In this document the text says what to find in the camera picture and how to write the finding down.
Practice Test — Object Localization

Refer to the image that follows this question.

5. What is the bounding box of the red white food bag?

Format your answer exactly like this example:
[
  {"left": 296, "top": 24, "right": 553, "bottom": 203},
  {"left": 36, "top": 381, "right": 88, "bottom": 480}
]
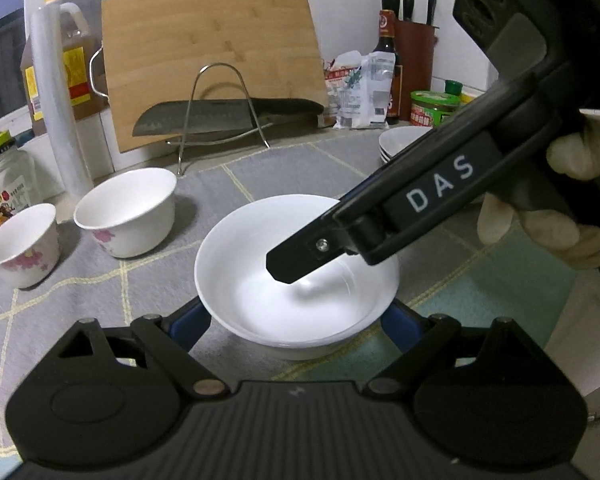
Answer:
[{"left": 324, "top": 50, "right": 369, "bottom": 129}]

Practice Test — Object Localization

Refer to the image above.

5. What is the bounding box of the bamboo cutting board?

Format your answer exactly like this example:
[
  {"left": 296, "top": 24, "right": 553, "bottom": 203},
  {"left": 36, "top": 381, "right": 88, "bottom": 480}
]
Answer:
[{"left": 89, "top": 0, "right": 329, "bottom": 155}]

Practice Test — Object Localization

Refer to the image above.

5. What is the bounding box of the grey teal printed mat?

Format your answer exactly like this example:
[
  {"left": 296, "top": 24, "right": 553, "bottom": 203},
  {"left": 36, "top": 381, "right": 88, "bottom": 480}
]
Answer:
[{"left": 0, "top": 134, "right": 583, "bottom": 403}]

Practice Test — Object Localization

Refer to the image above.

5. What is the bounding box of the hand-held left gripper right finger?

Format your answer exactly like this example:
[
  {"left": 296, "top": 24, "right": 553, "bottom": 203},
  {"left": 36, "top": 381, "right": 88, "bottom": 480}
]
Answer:
[{"left": 362, "top": 300, "right": 537, "bottom": 397}]

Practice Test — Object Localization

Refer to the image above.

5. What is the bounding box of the steel cleaver black handle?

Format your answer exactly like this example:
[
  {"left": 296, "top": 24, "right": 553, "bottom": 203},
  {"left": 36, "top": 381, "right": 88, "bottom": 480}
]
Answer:
[{"left": 132, "top": 97, "right": 326, "bottom": 139}]

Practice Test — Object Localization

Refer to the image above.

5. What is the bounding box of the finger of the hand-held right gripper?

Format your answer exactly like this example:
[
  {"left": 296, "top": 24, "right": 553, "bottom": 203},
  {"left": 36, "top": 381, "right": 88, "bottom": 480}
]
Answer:
[
  {"left": 265, "top": 211, "right": 362, "bottom": 285},
  {"left": 340, "top": 179, "right": 382, "bottom": 206}
]

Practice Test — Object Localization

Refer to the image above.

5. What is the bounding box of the person's right hand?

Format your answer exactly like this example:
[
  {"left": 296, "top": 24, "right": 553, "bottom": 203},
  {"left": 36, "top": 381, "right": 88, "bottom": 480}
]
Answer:
[{"left": 477, "top": 109, "right": 600, "bottom": 272}]

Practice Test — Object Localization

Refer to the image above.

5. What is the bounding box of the green lidded food tub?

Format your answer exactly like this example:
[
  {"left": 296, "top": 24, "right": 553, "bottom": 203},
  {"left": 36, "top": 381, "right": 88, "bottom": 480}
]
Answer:
[{"left": 409, "top": 90, "right": 461, "bottom": 129}]

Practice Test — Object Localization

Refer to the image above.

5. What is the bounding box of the plastic wrap roll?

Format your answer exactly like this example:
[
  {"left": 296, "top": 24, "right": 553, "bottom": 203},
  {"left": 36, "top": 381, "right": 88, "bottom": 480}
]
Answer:
[{"left": 32, "top": 0, "right": 94, "bottom": 199}]

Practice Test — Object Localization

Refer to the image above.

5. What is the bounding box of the white pink-floral bowl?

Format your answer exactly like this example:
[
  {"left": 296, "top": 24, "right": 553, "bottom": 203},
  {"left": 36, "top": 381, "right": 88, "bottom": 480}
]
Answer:
[{"left": 73, "top": 167, "right": 179, "bottom": 260}]

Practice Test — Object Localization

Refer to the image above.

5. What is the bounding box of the clear plastic food packet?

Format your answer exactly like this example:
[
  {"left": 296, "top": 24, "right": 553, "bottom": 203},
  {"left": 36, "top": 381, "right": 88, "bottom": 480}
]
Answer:
[{"left": 336, "top": 54, "right": 397, "bottom": 131}]

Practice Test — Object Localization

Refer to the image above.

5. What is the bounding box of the glass jar green lid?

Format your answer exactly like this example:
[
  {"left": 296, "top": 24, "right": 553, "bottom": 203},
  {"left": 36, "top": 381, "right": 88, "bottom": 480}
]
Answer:
[{"left": 0, "top": 130, "right": 39, "bottom": 247}]

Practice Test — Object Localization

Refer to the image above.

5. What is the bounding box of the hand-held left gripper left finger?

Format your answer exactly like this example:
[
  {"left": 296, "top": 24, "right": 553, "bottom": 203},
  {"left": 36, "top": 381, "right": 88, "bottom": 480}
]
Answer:
[{"left": 54, "top": 296, "right": 231, "bottom": 402}]

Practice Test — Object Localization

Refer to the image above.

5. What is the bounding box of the small white floral cup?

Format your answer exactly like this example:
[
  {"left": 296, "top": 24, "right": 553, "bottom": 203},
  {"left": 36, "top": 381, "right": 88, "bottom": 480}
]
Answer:
[{"left": 0, "top": 203, "right": 62, "bottom": 290}]

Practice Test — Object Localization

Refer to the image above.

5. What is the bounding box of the cooking oil bottle yellow label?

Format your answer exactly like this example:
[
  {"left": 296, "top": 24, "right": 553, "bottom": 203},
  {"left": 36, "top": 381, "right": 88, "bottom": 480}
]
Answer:
[{"left": 19, "top": 2, "right": 107, "bottom": 137}]

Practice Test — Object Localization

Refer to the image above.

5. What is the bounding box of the metal wire rack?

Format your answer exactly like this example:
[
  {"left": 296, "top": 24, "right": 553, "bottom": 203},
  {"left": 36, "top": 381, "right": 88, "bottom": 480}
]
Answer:
[{"left": 167, "top": 62, "right": 272, "bottom": 177}]

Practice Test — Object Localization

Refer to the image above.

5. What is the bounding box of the dark sauce bottle red label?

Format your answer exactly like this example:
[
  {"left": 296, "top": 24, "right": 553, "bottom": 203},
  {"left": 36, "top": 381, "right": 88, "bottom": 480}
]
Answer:
[{"left": 371, "top": 8, "right": 404, "bottom": 125}]

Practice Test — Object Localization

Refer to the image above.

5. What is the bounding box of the brown knife block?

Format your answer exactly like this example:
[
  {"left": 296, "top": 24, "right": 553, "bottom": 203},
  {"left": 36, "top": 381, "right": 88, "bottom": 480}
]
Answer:
[{"left": 394, "top": 19, "right": 437, "bottom": 122}]

